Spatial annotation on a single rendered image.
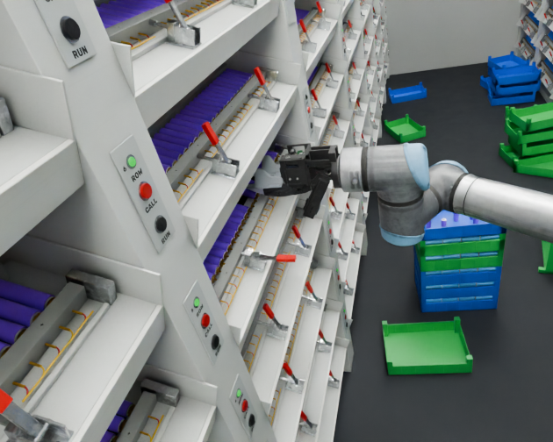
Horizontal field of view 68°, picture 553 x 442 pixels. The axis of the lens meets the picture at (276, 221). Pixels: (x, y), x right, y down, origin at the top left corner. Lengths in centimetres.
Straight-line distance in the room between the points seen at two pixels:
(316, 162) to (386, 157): 14
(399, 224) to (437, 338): 104
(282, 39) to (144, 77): 56
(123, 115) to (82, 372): 25
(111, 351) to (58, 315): 6
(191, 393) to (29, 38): 45
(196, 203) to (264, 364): 40
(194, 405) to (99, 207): 32
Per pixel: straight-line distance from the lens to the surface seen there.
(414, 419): 166
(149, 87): 48
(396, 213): 85
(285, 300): 98
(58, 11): 40
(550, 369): 184
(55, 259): 51
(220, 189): 64
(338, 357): 160
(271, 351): 89
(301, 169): 83
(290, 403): 106
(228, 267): 74
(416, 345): 182
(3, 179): 35
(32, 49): 38
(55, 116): 38
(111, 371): 44
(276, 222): 88
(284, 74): 104
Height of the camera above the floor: 145
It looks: 34 degrees down
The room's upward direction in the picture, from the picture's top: 15 degrees counter-clockwise
